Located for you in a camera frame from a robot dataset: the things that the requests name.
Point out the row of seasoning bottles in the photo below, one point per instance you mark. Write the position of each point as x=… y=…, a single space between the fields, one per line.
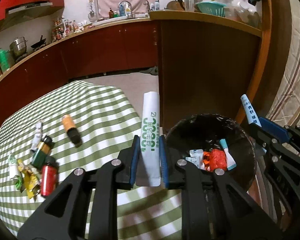
x=65 y=28

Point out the small chrome tap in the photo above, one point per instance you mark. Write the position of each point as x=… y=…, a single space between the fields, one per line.
x=146 y=5

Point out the large yellow green wrapper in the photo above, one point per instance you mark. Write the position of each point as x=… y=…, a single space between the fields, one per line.
x=31 y=182

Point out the red bottle black cap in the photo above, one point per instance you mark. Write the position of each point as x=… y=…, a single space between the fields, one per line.
x=48 y=180

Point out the wooden cutting board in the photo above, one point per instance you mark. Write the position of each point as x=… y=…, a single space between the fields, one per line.
x=173 y=5

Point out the striped mattress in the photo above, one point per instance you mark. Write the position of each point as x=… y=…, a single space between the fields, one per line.
x=298 y=67

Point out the clear plastic containers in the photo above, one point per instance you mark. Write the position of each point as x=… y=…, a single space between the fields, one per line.
x=242 y=15

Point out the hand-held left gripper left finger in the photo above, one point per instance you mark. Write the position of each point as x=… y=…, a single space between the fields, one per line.
x=133 y=162

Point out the blue bottle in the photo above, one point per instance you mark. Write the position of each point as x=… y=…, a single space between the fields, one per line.
x=122 y=11

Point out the white tube green print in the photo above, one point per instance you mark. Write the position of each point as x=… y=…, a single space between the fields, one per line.
x=150 y=130

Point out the tall chrome faucet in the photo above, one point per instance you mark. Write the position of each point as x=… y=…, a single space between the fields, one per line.
x=129 y=6

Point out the large teal colander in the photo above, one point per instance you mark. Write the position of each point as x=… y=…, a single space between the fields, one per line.
x=210 y=8

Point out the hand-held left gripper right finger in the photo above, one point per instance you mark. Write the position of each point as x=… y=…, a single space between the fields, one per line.
x=163 y=165

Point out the orange bottle black cap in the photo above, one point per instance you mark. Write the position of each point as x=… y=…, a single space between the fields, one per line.
x=68 y=123

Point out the hanging metal strainer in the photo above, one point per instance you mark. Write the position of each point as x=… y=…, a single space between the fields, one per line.
x=92 y=16

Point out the wooden door frame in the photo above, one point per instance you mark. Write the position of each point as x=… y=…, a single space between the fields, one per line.
x=277 y=42

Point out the green bottle black cap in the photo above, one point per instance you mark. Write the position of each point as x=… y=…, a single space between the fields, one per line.
x=41 y=155

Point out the steel stock pot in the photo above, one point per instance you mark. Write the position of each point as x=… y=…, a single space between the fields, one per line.
x=18 y=46

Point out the white sink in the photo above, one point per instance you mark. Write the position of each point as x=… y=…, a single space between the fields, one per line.
x=120 y=20

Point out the blue white sachet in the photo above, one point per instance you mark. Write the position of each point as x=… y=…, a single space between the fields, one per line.
x=196 y=156

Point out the white bowl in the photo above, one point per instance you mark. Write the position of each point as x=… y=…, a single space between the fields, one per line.
x=223 y=0

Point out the range hood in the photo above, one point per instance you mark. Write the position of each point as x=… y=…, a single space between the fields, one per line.
x=30 y=5

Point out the dark cloth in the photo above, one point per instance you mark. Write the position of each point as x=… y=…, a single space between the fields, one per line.
x=150 y=70

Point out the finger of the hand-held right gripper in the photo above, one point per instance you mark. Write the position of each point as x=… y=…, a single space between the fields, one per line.
x=256 y=132
x=272 y=128

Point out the black wok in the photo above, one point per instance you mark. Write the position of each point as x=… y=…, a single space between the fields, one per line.
x=38 y=43

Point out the steel kettle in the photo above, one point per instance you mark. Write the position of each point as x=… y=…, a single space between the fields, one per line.
x=190 y=2

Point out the kitchen counter brown cabinets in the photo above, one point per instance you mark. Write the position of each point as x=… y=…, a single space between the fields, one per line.
x=202 y=67

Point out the small white bottle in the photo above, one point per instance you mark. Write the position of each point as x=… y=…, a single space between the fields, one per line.
x=156 y=6

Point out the blue white tube teal cap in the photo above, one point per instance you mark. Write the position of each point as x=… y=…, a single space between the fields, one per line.
x=228 y=158

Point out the orange plastic bag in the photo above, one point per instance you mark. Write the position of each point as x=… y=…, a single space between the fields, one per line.
x=206 y=158

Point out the green thermos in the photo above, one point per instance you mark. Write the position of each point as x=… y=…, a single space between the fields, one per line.
x=3 y=60

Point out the red plastic bag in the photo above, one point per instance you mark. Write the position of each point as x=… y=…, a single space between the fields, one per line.
x=216 y=160

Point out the white bottle yellow label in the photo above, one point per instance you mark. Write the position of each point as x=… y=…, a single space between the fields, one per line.
x=127 y=9

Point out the twisted white wrapper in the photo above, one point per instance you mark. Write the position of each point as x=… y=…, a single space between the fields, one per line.
x=37 y=136

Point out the brown bottle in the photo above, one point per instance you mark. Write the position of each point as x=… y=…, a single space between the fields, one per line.
x=111 y=13

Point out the trash bin black liner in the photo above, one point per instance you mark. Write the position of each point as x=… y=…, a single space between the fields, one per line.
x=190 y=130

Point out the green white wrapper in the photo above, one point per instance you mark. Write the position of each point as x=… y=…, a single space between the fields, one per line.
x=14 y=171

